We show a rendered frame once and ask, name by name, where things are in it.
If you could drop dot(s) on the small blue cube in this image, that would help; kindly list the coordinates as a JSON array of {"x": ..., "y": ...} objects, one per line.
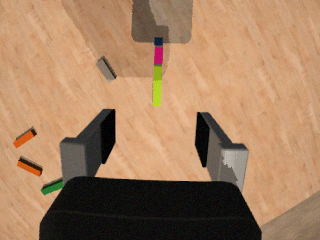
[{"x": 158, "y": 41}]

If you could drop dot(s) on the orange rod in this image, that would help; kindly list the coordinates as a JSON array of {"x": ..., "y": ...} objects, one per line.
[
  {"x": 29, "y": 167},
  {"x": 24, "y": 138}
]

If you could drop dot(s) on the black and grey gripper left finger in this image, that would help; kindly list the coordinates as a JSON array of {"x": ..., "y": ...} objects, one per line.
[{"x": 83, "y": 155}]

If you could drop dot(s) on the short magenta rod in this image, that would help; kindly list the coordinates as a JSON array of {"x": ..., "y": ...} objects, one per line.
[{"x": 158, "y": 58}]

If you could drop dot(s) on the grey rod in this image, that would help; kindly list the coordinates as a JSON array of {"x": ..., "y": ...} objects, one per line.
[{"x": 106, "y": 71}]

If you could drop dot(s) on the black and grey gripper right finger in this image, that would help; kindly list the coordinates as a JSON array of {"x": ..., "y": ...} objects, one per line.
[{"x": 224, "y": 160}]

